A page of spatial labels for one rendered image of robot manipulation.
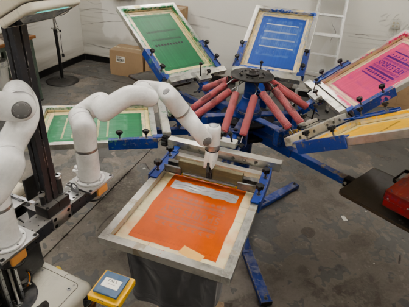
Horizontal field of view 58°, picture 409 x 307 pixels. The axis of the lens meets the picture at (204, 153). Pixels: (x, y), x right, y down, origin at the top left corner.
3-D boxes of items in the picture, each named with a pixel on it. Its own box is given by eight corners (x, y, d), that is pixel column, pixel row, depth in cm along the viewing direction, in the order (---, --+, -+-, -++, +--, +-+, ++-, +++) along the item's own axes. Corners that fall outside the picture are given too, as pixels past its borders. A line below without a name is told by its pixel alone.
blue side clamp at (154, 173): (156, 186, 196) (156, 175, 192) (148, 184, 197) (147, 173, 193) (178, 159, 220) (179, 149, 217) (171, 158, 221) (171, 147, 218)
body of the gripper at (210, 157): (208, 141, 192) (207, 159, 198) (201, 150, 184) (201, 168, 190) (222, 144, 190) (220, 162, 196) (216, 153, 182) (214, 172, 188)
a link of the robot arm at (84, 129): (76, 158, 151) (71, 122, 142) (71, 142, 161) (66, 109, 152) (100, 153, 154) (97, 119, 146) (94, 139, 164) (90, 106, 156)
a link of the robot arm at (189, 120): (170, 112, 172) (193, 140, 185) (181, 124, 162) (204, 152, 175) (184, 100, 172) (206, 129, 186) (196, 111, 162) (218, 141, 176)
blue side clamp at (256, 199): (258, 213, 181) (260, 202, 177) (249, 211, 182) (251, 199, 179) (270, 181, 206) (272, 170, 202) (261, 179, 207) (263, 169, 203)
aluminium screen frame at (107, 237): (229, 285, 141) (230, 279, 139) (98, 243, 156) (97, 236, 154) (268, 178, 206) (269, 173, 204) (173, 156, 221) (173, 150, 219)
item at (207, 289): (213, 329, 172) (220, 265, 150) (128, 299, 184) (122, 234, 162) (215, 324, 174) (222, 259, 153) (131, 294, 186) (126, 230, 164)
